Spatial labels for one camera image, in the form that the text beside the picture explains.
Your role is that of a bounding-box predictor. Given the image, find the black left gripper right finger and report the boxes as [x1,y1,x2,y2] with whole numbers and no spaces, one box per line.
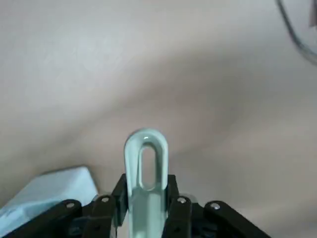
[161,174,272,238]

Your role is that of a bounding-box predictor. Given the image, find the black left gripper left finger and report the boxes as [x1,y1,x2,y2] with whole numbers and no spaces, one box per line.
[0,173,130,238]

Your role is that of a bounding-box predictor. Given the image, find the pale green plastic dustpan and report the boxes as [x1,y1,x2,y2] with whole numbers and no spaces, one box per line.
[123,127,169,238]

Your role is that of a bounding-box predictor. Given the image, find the white trash can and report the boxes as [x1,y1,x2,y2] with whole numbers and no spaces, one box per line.
[0,165,99,225]

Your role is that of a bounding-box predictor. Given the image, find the black cable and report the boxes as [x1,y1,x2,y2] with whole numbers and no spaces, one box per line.
[275,0,317,65]

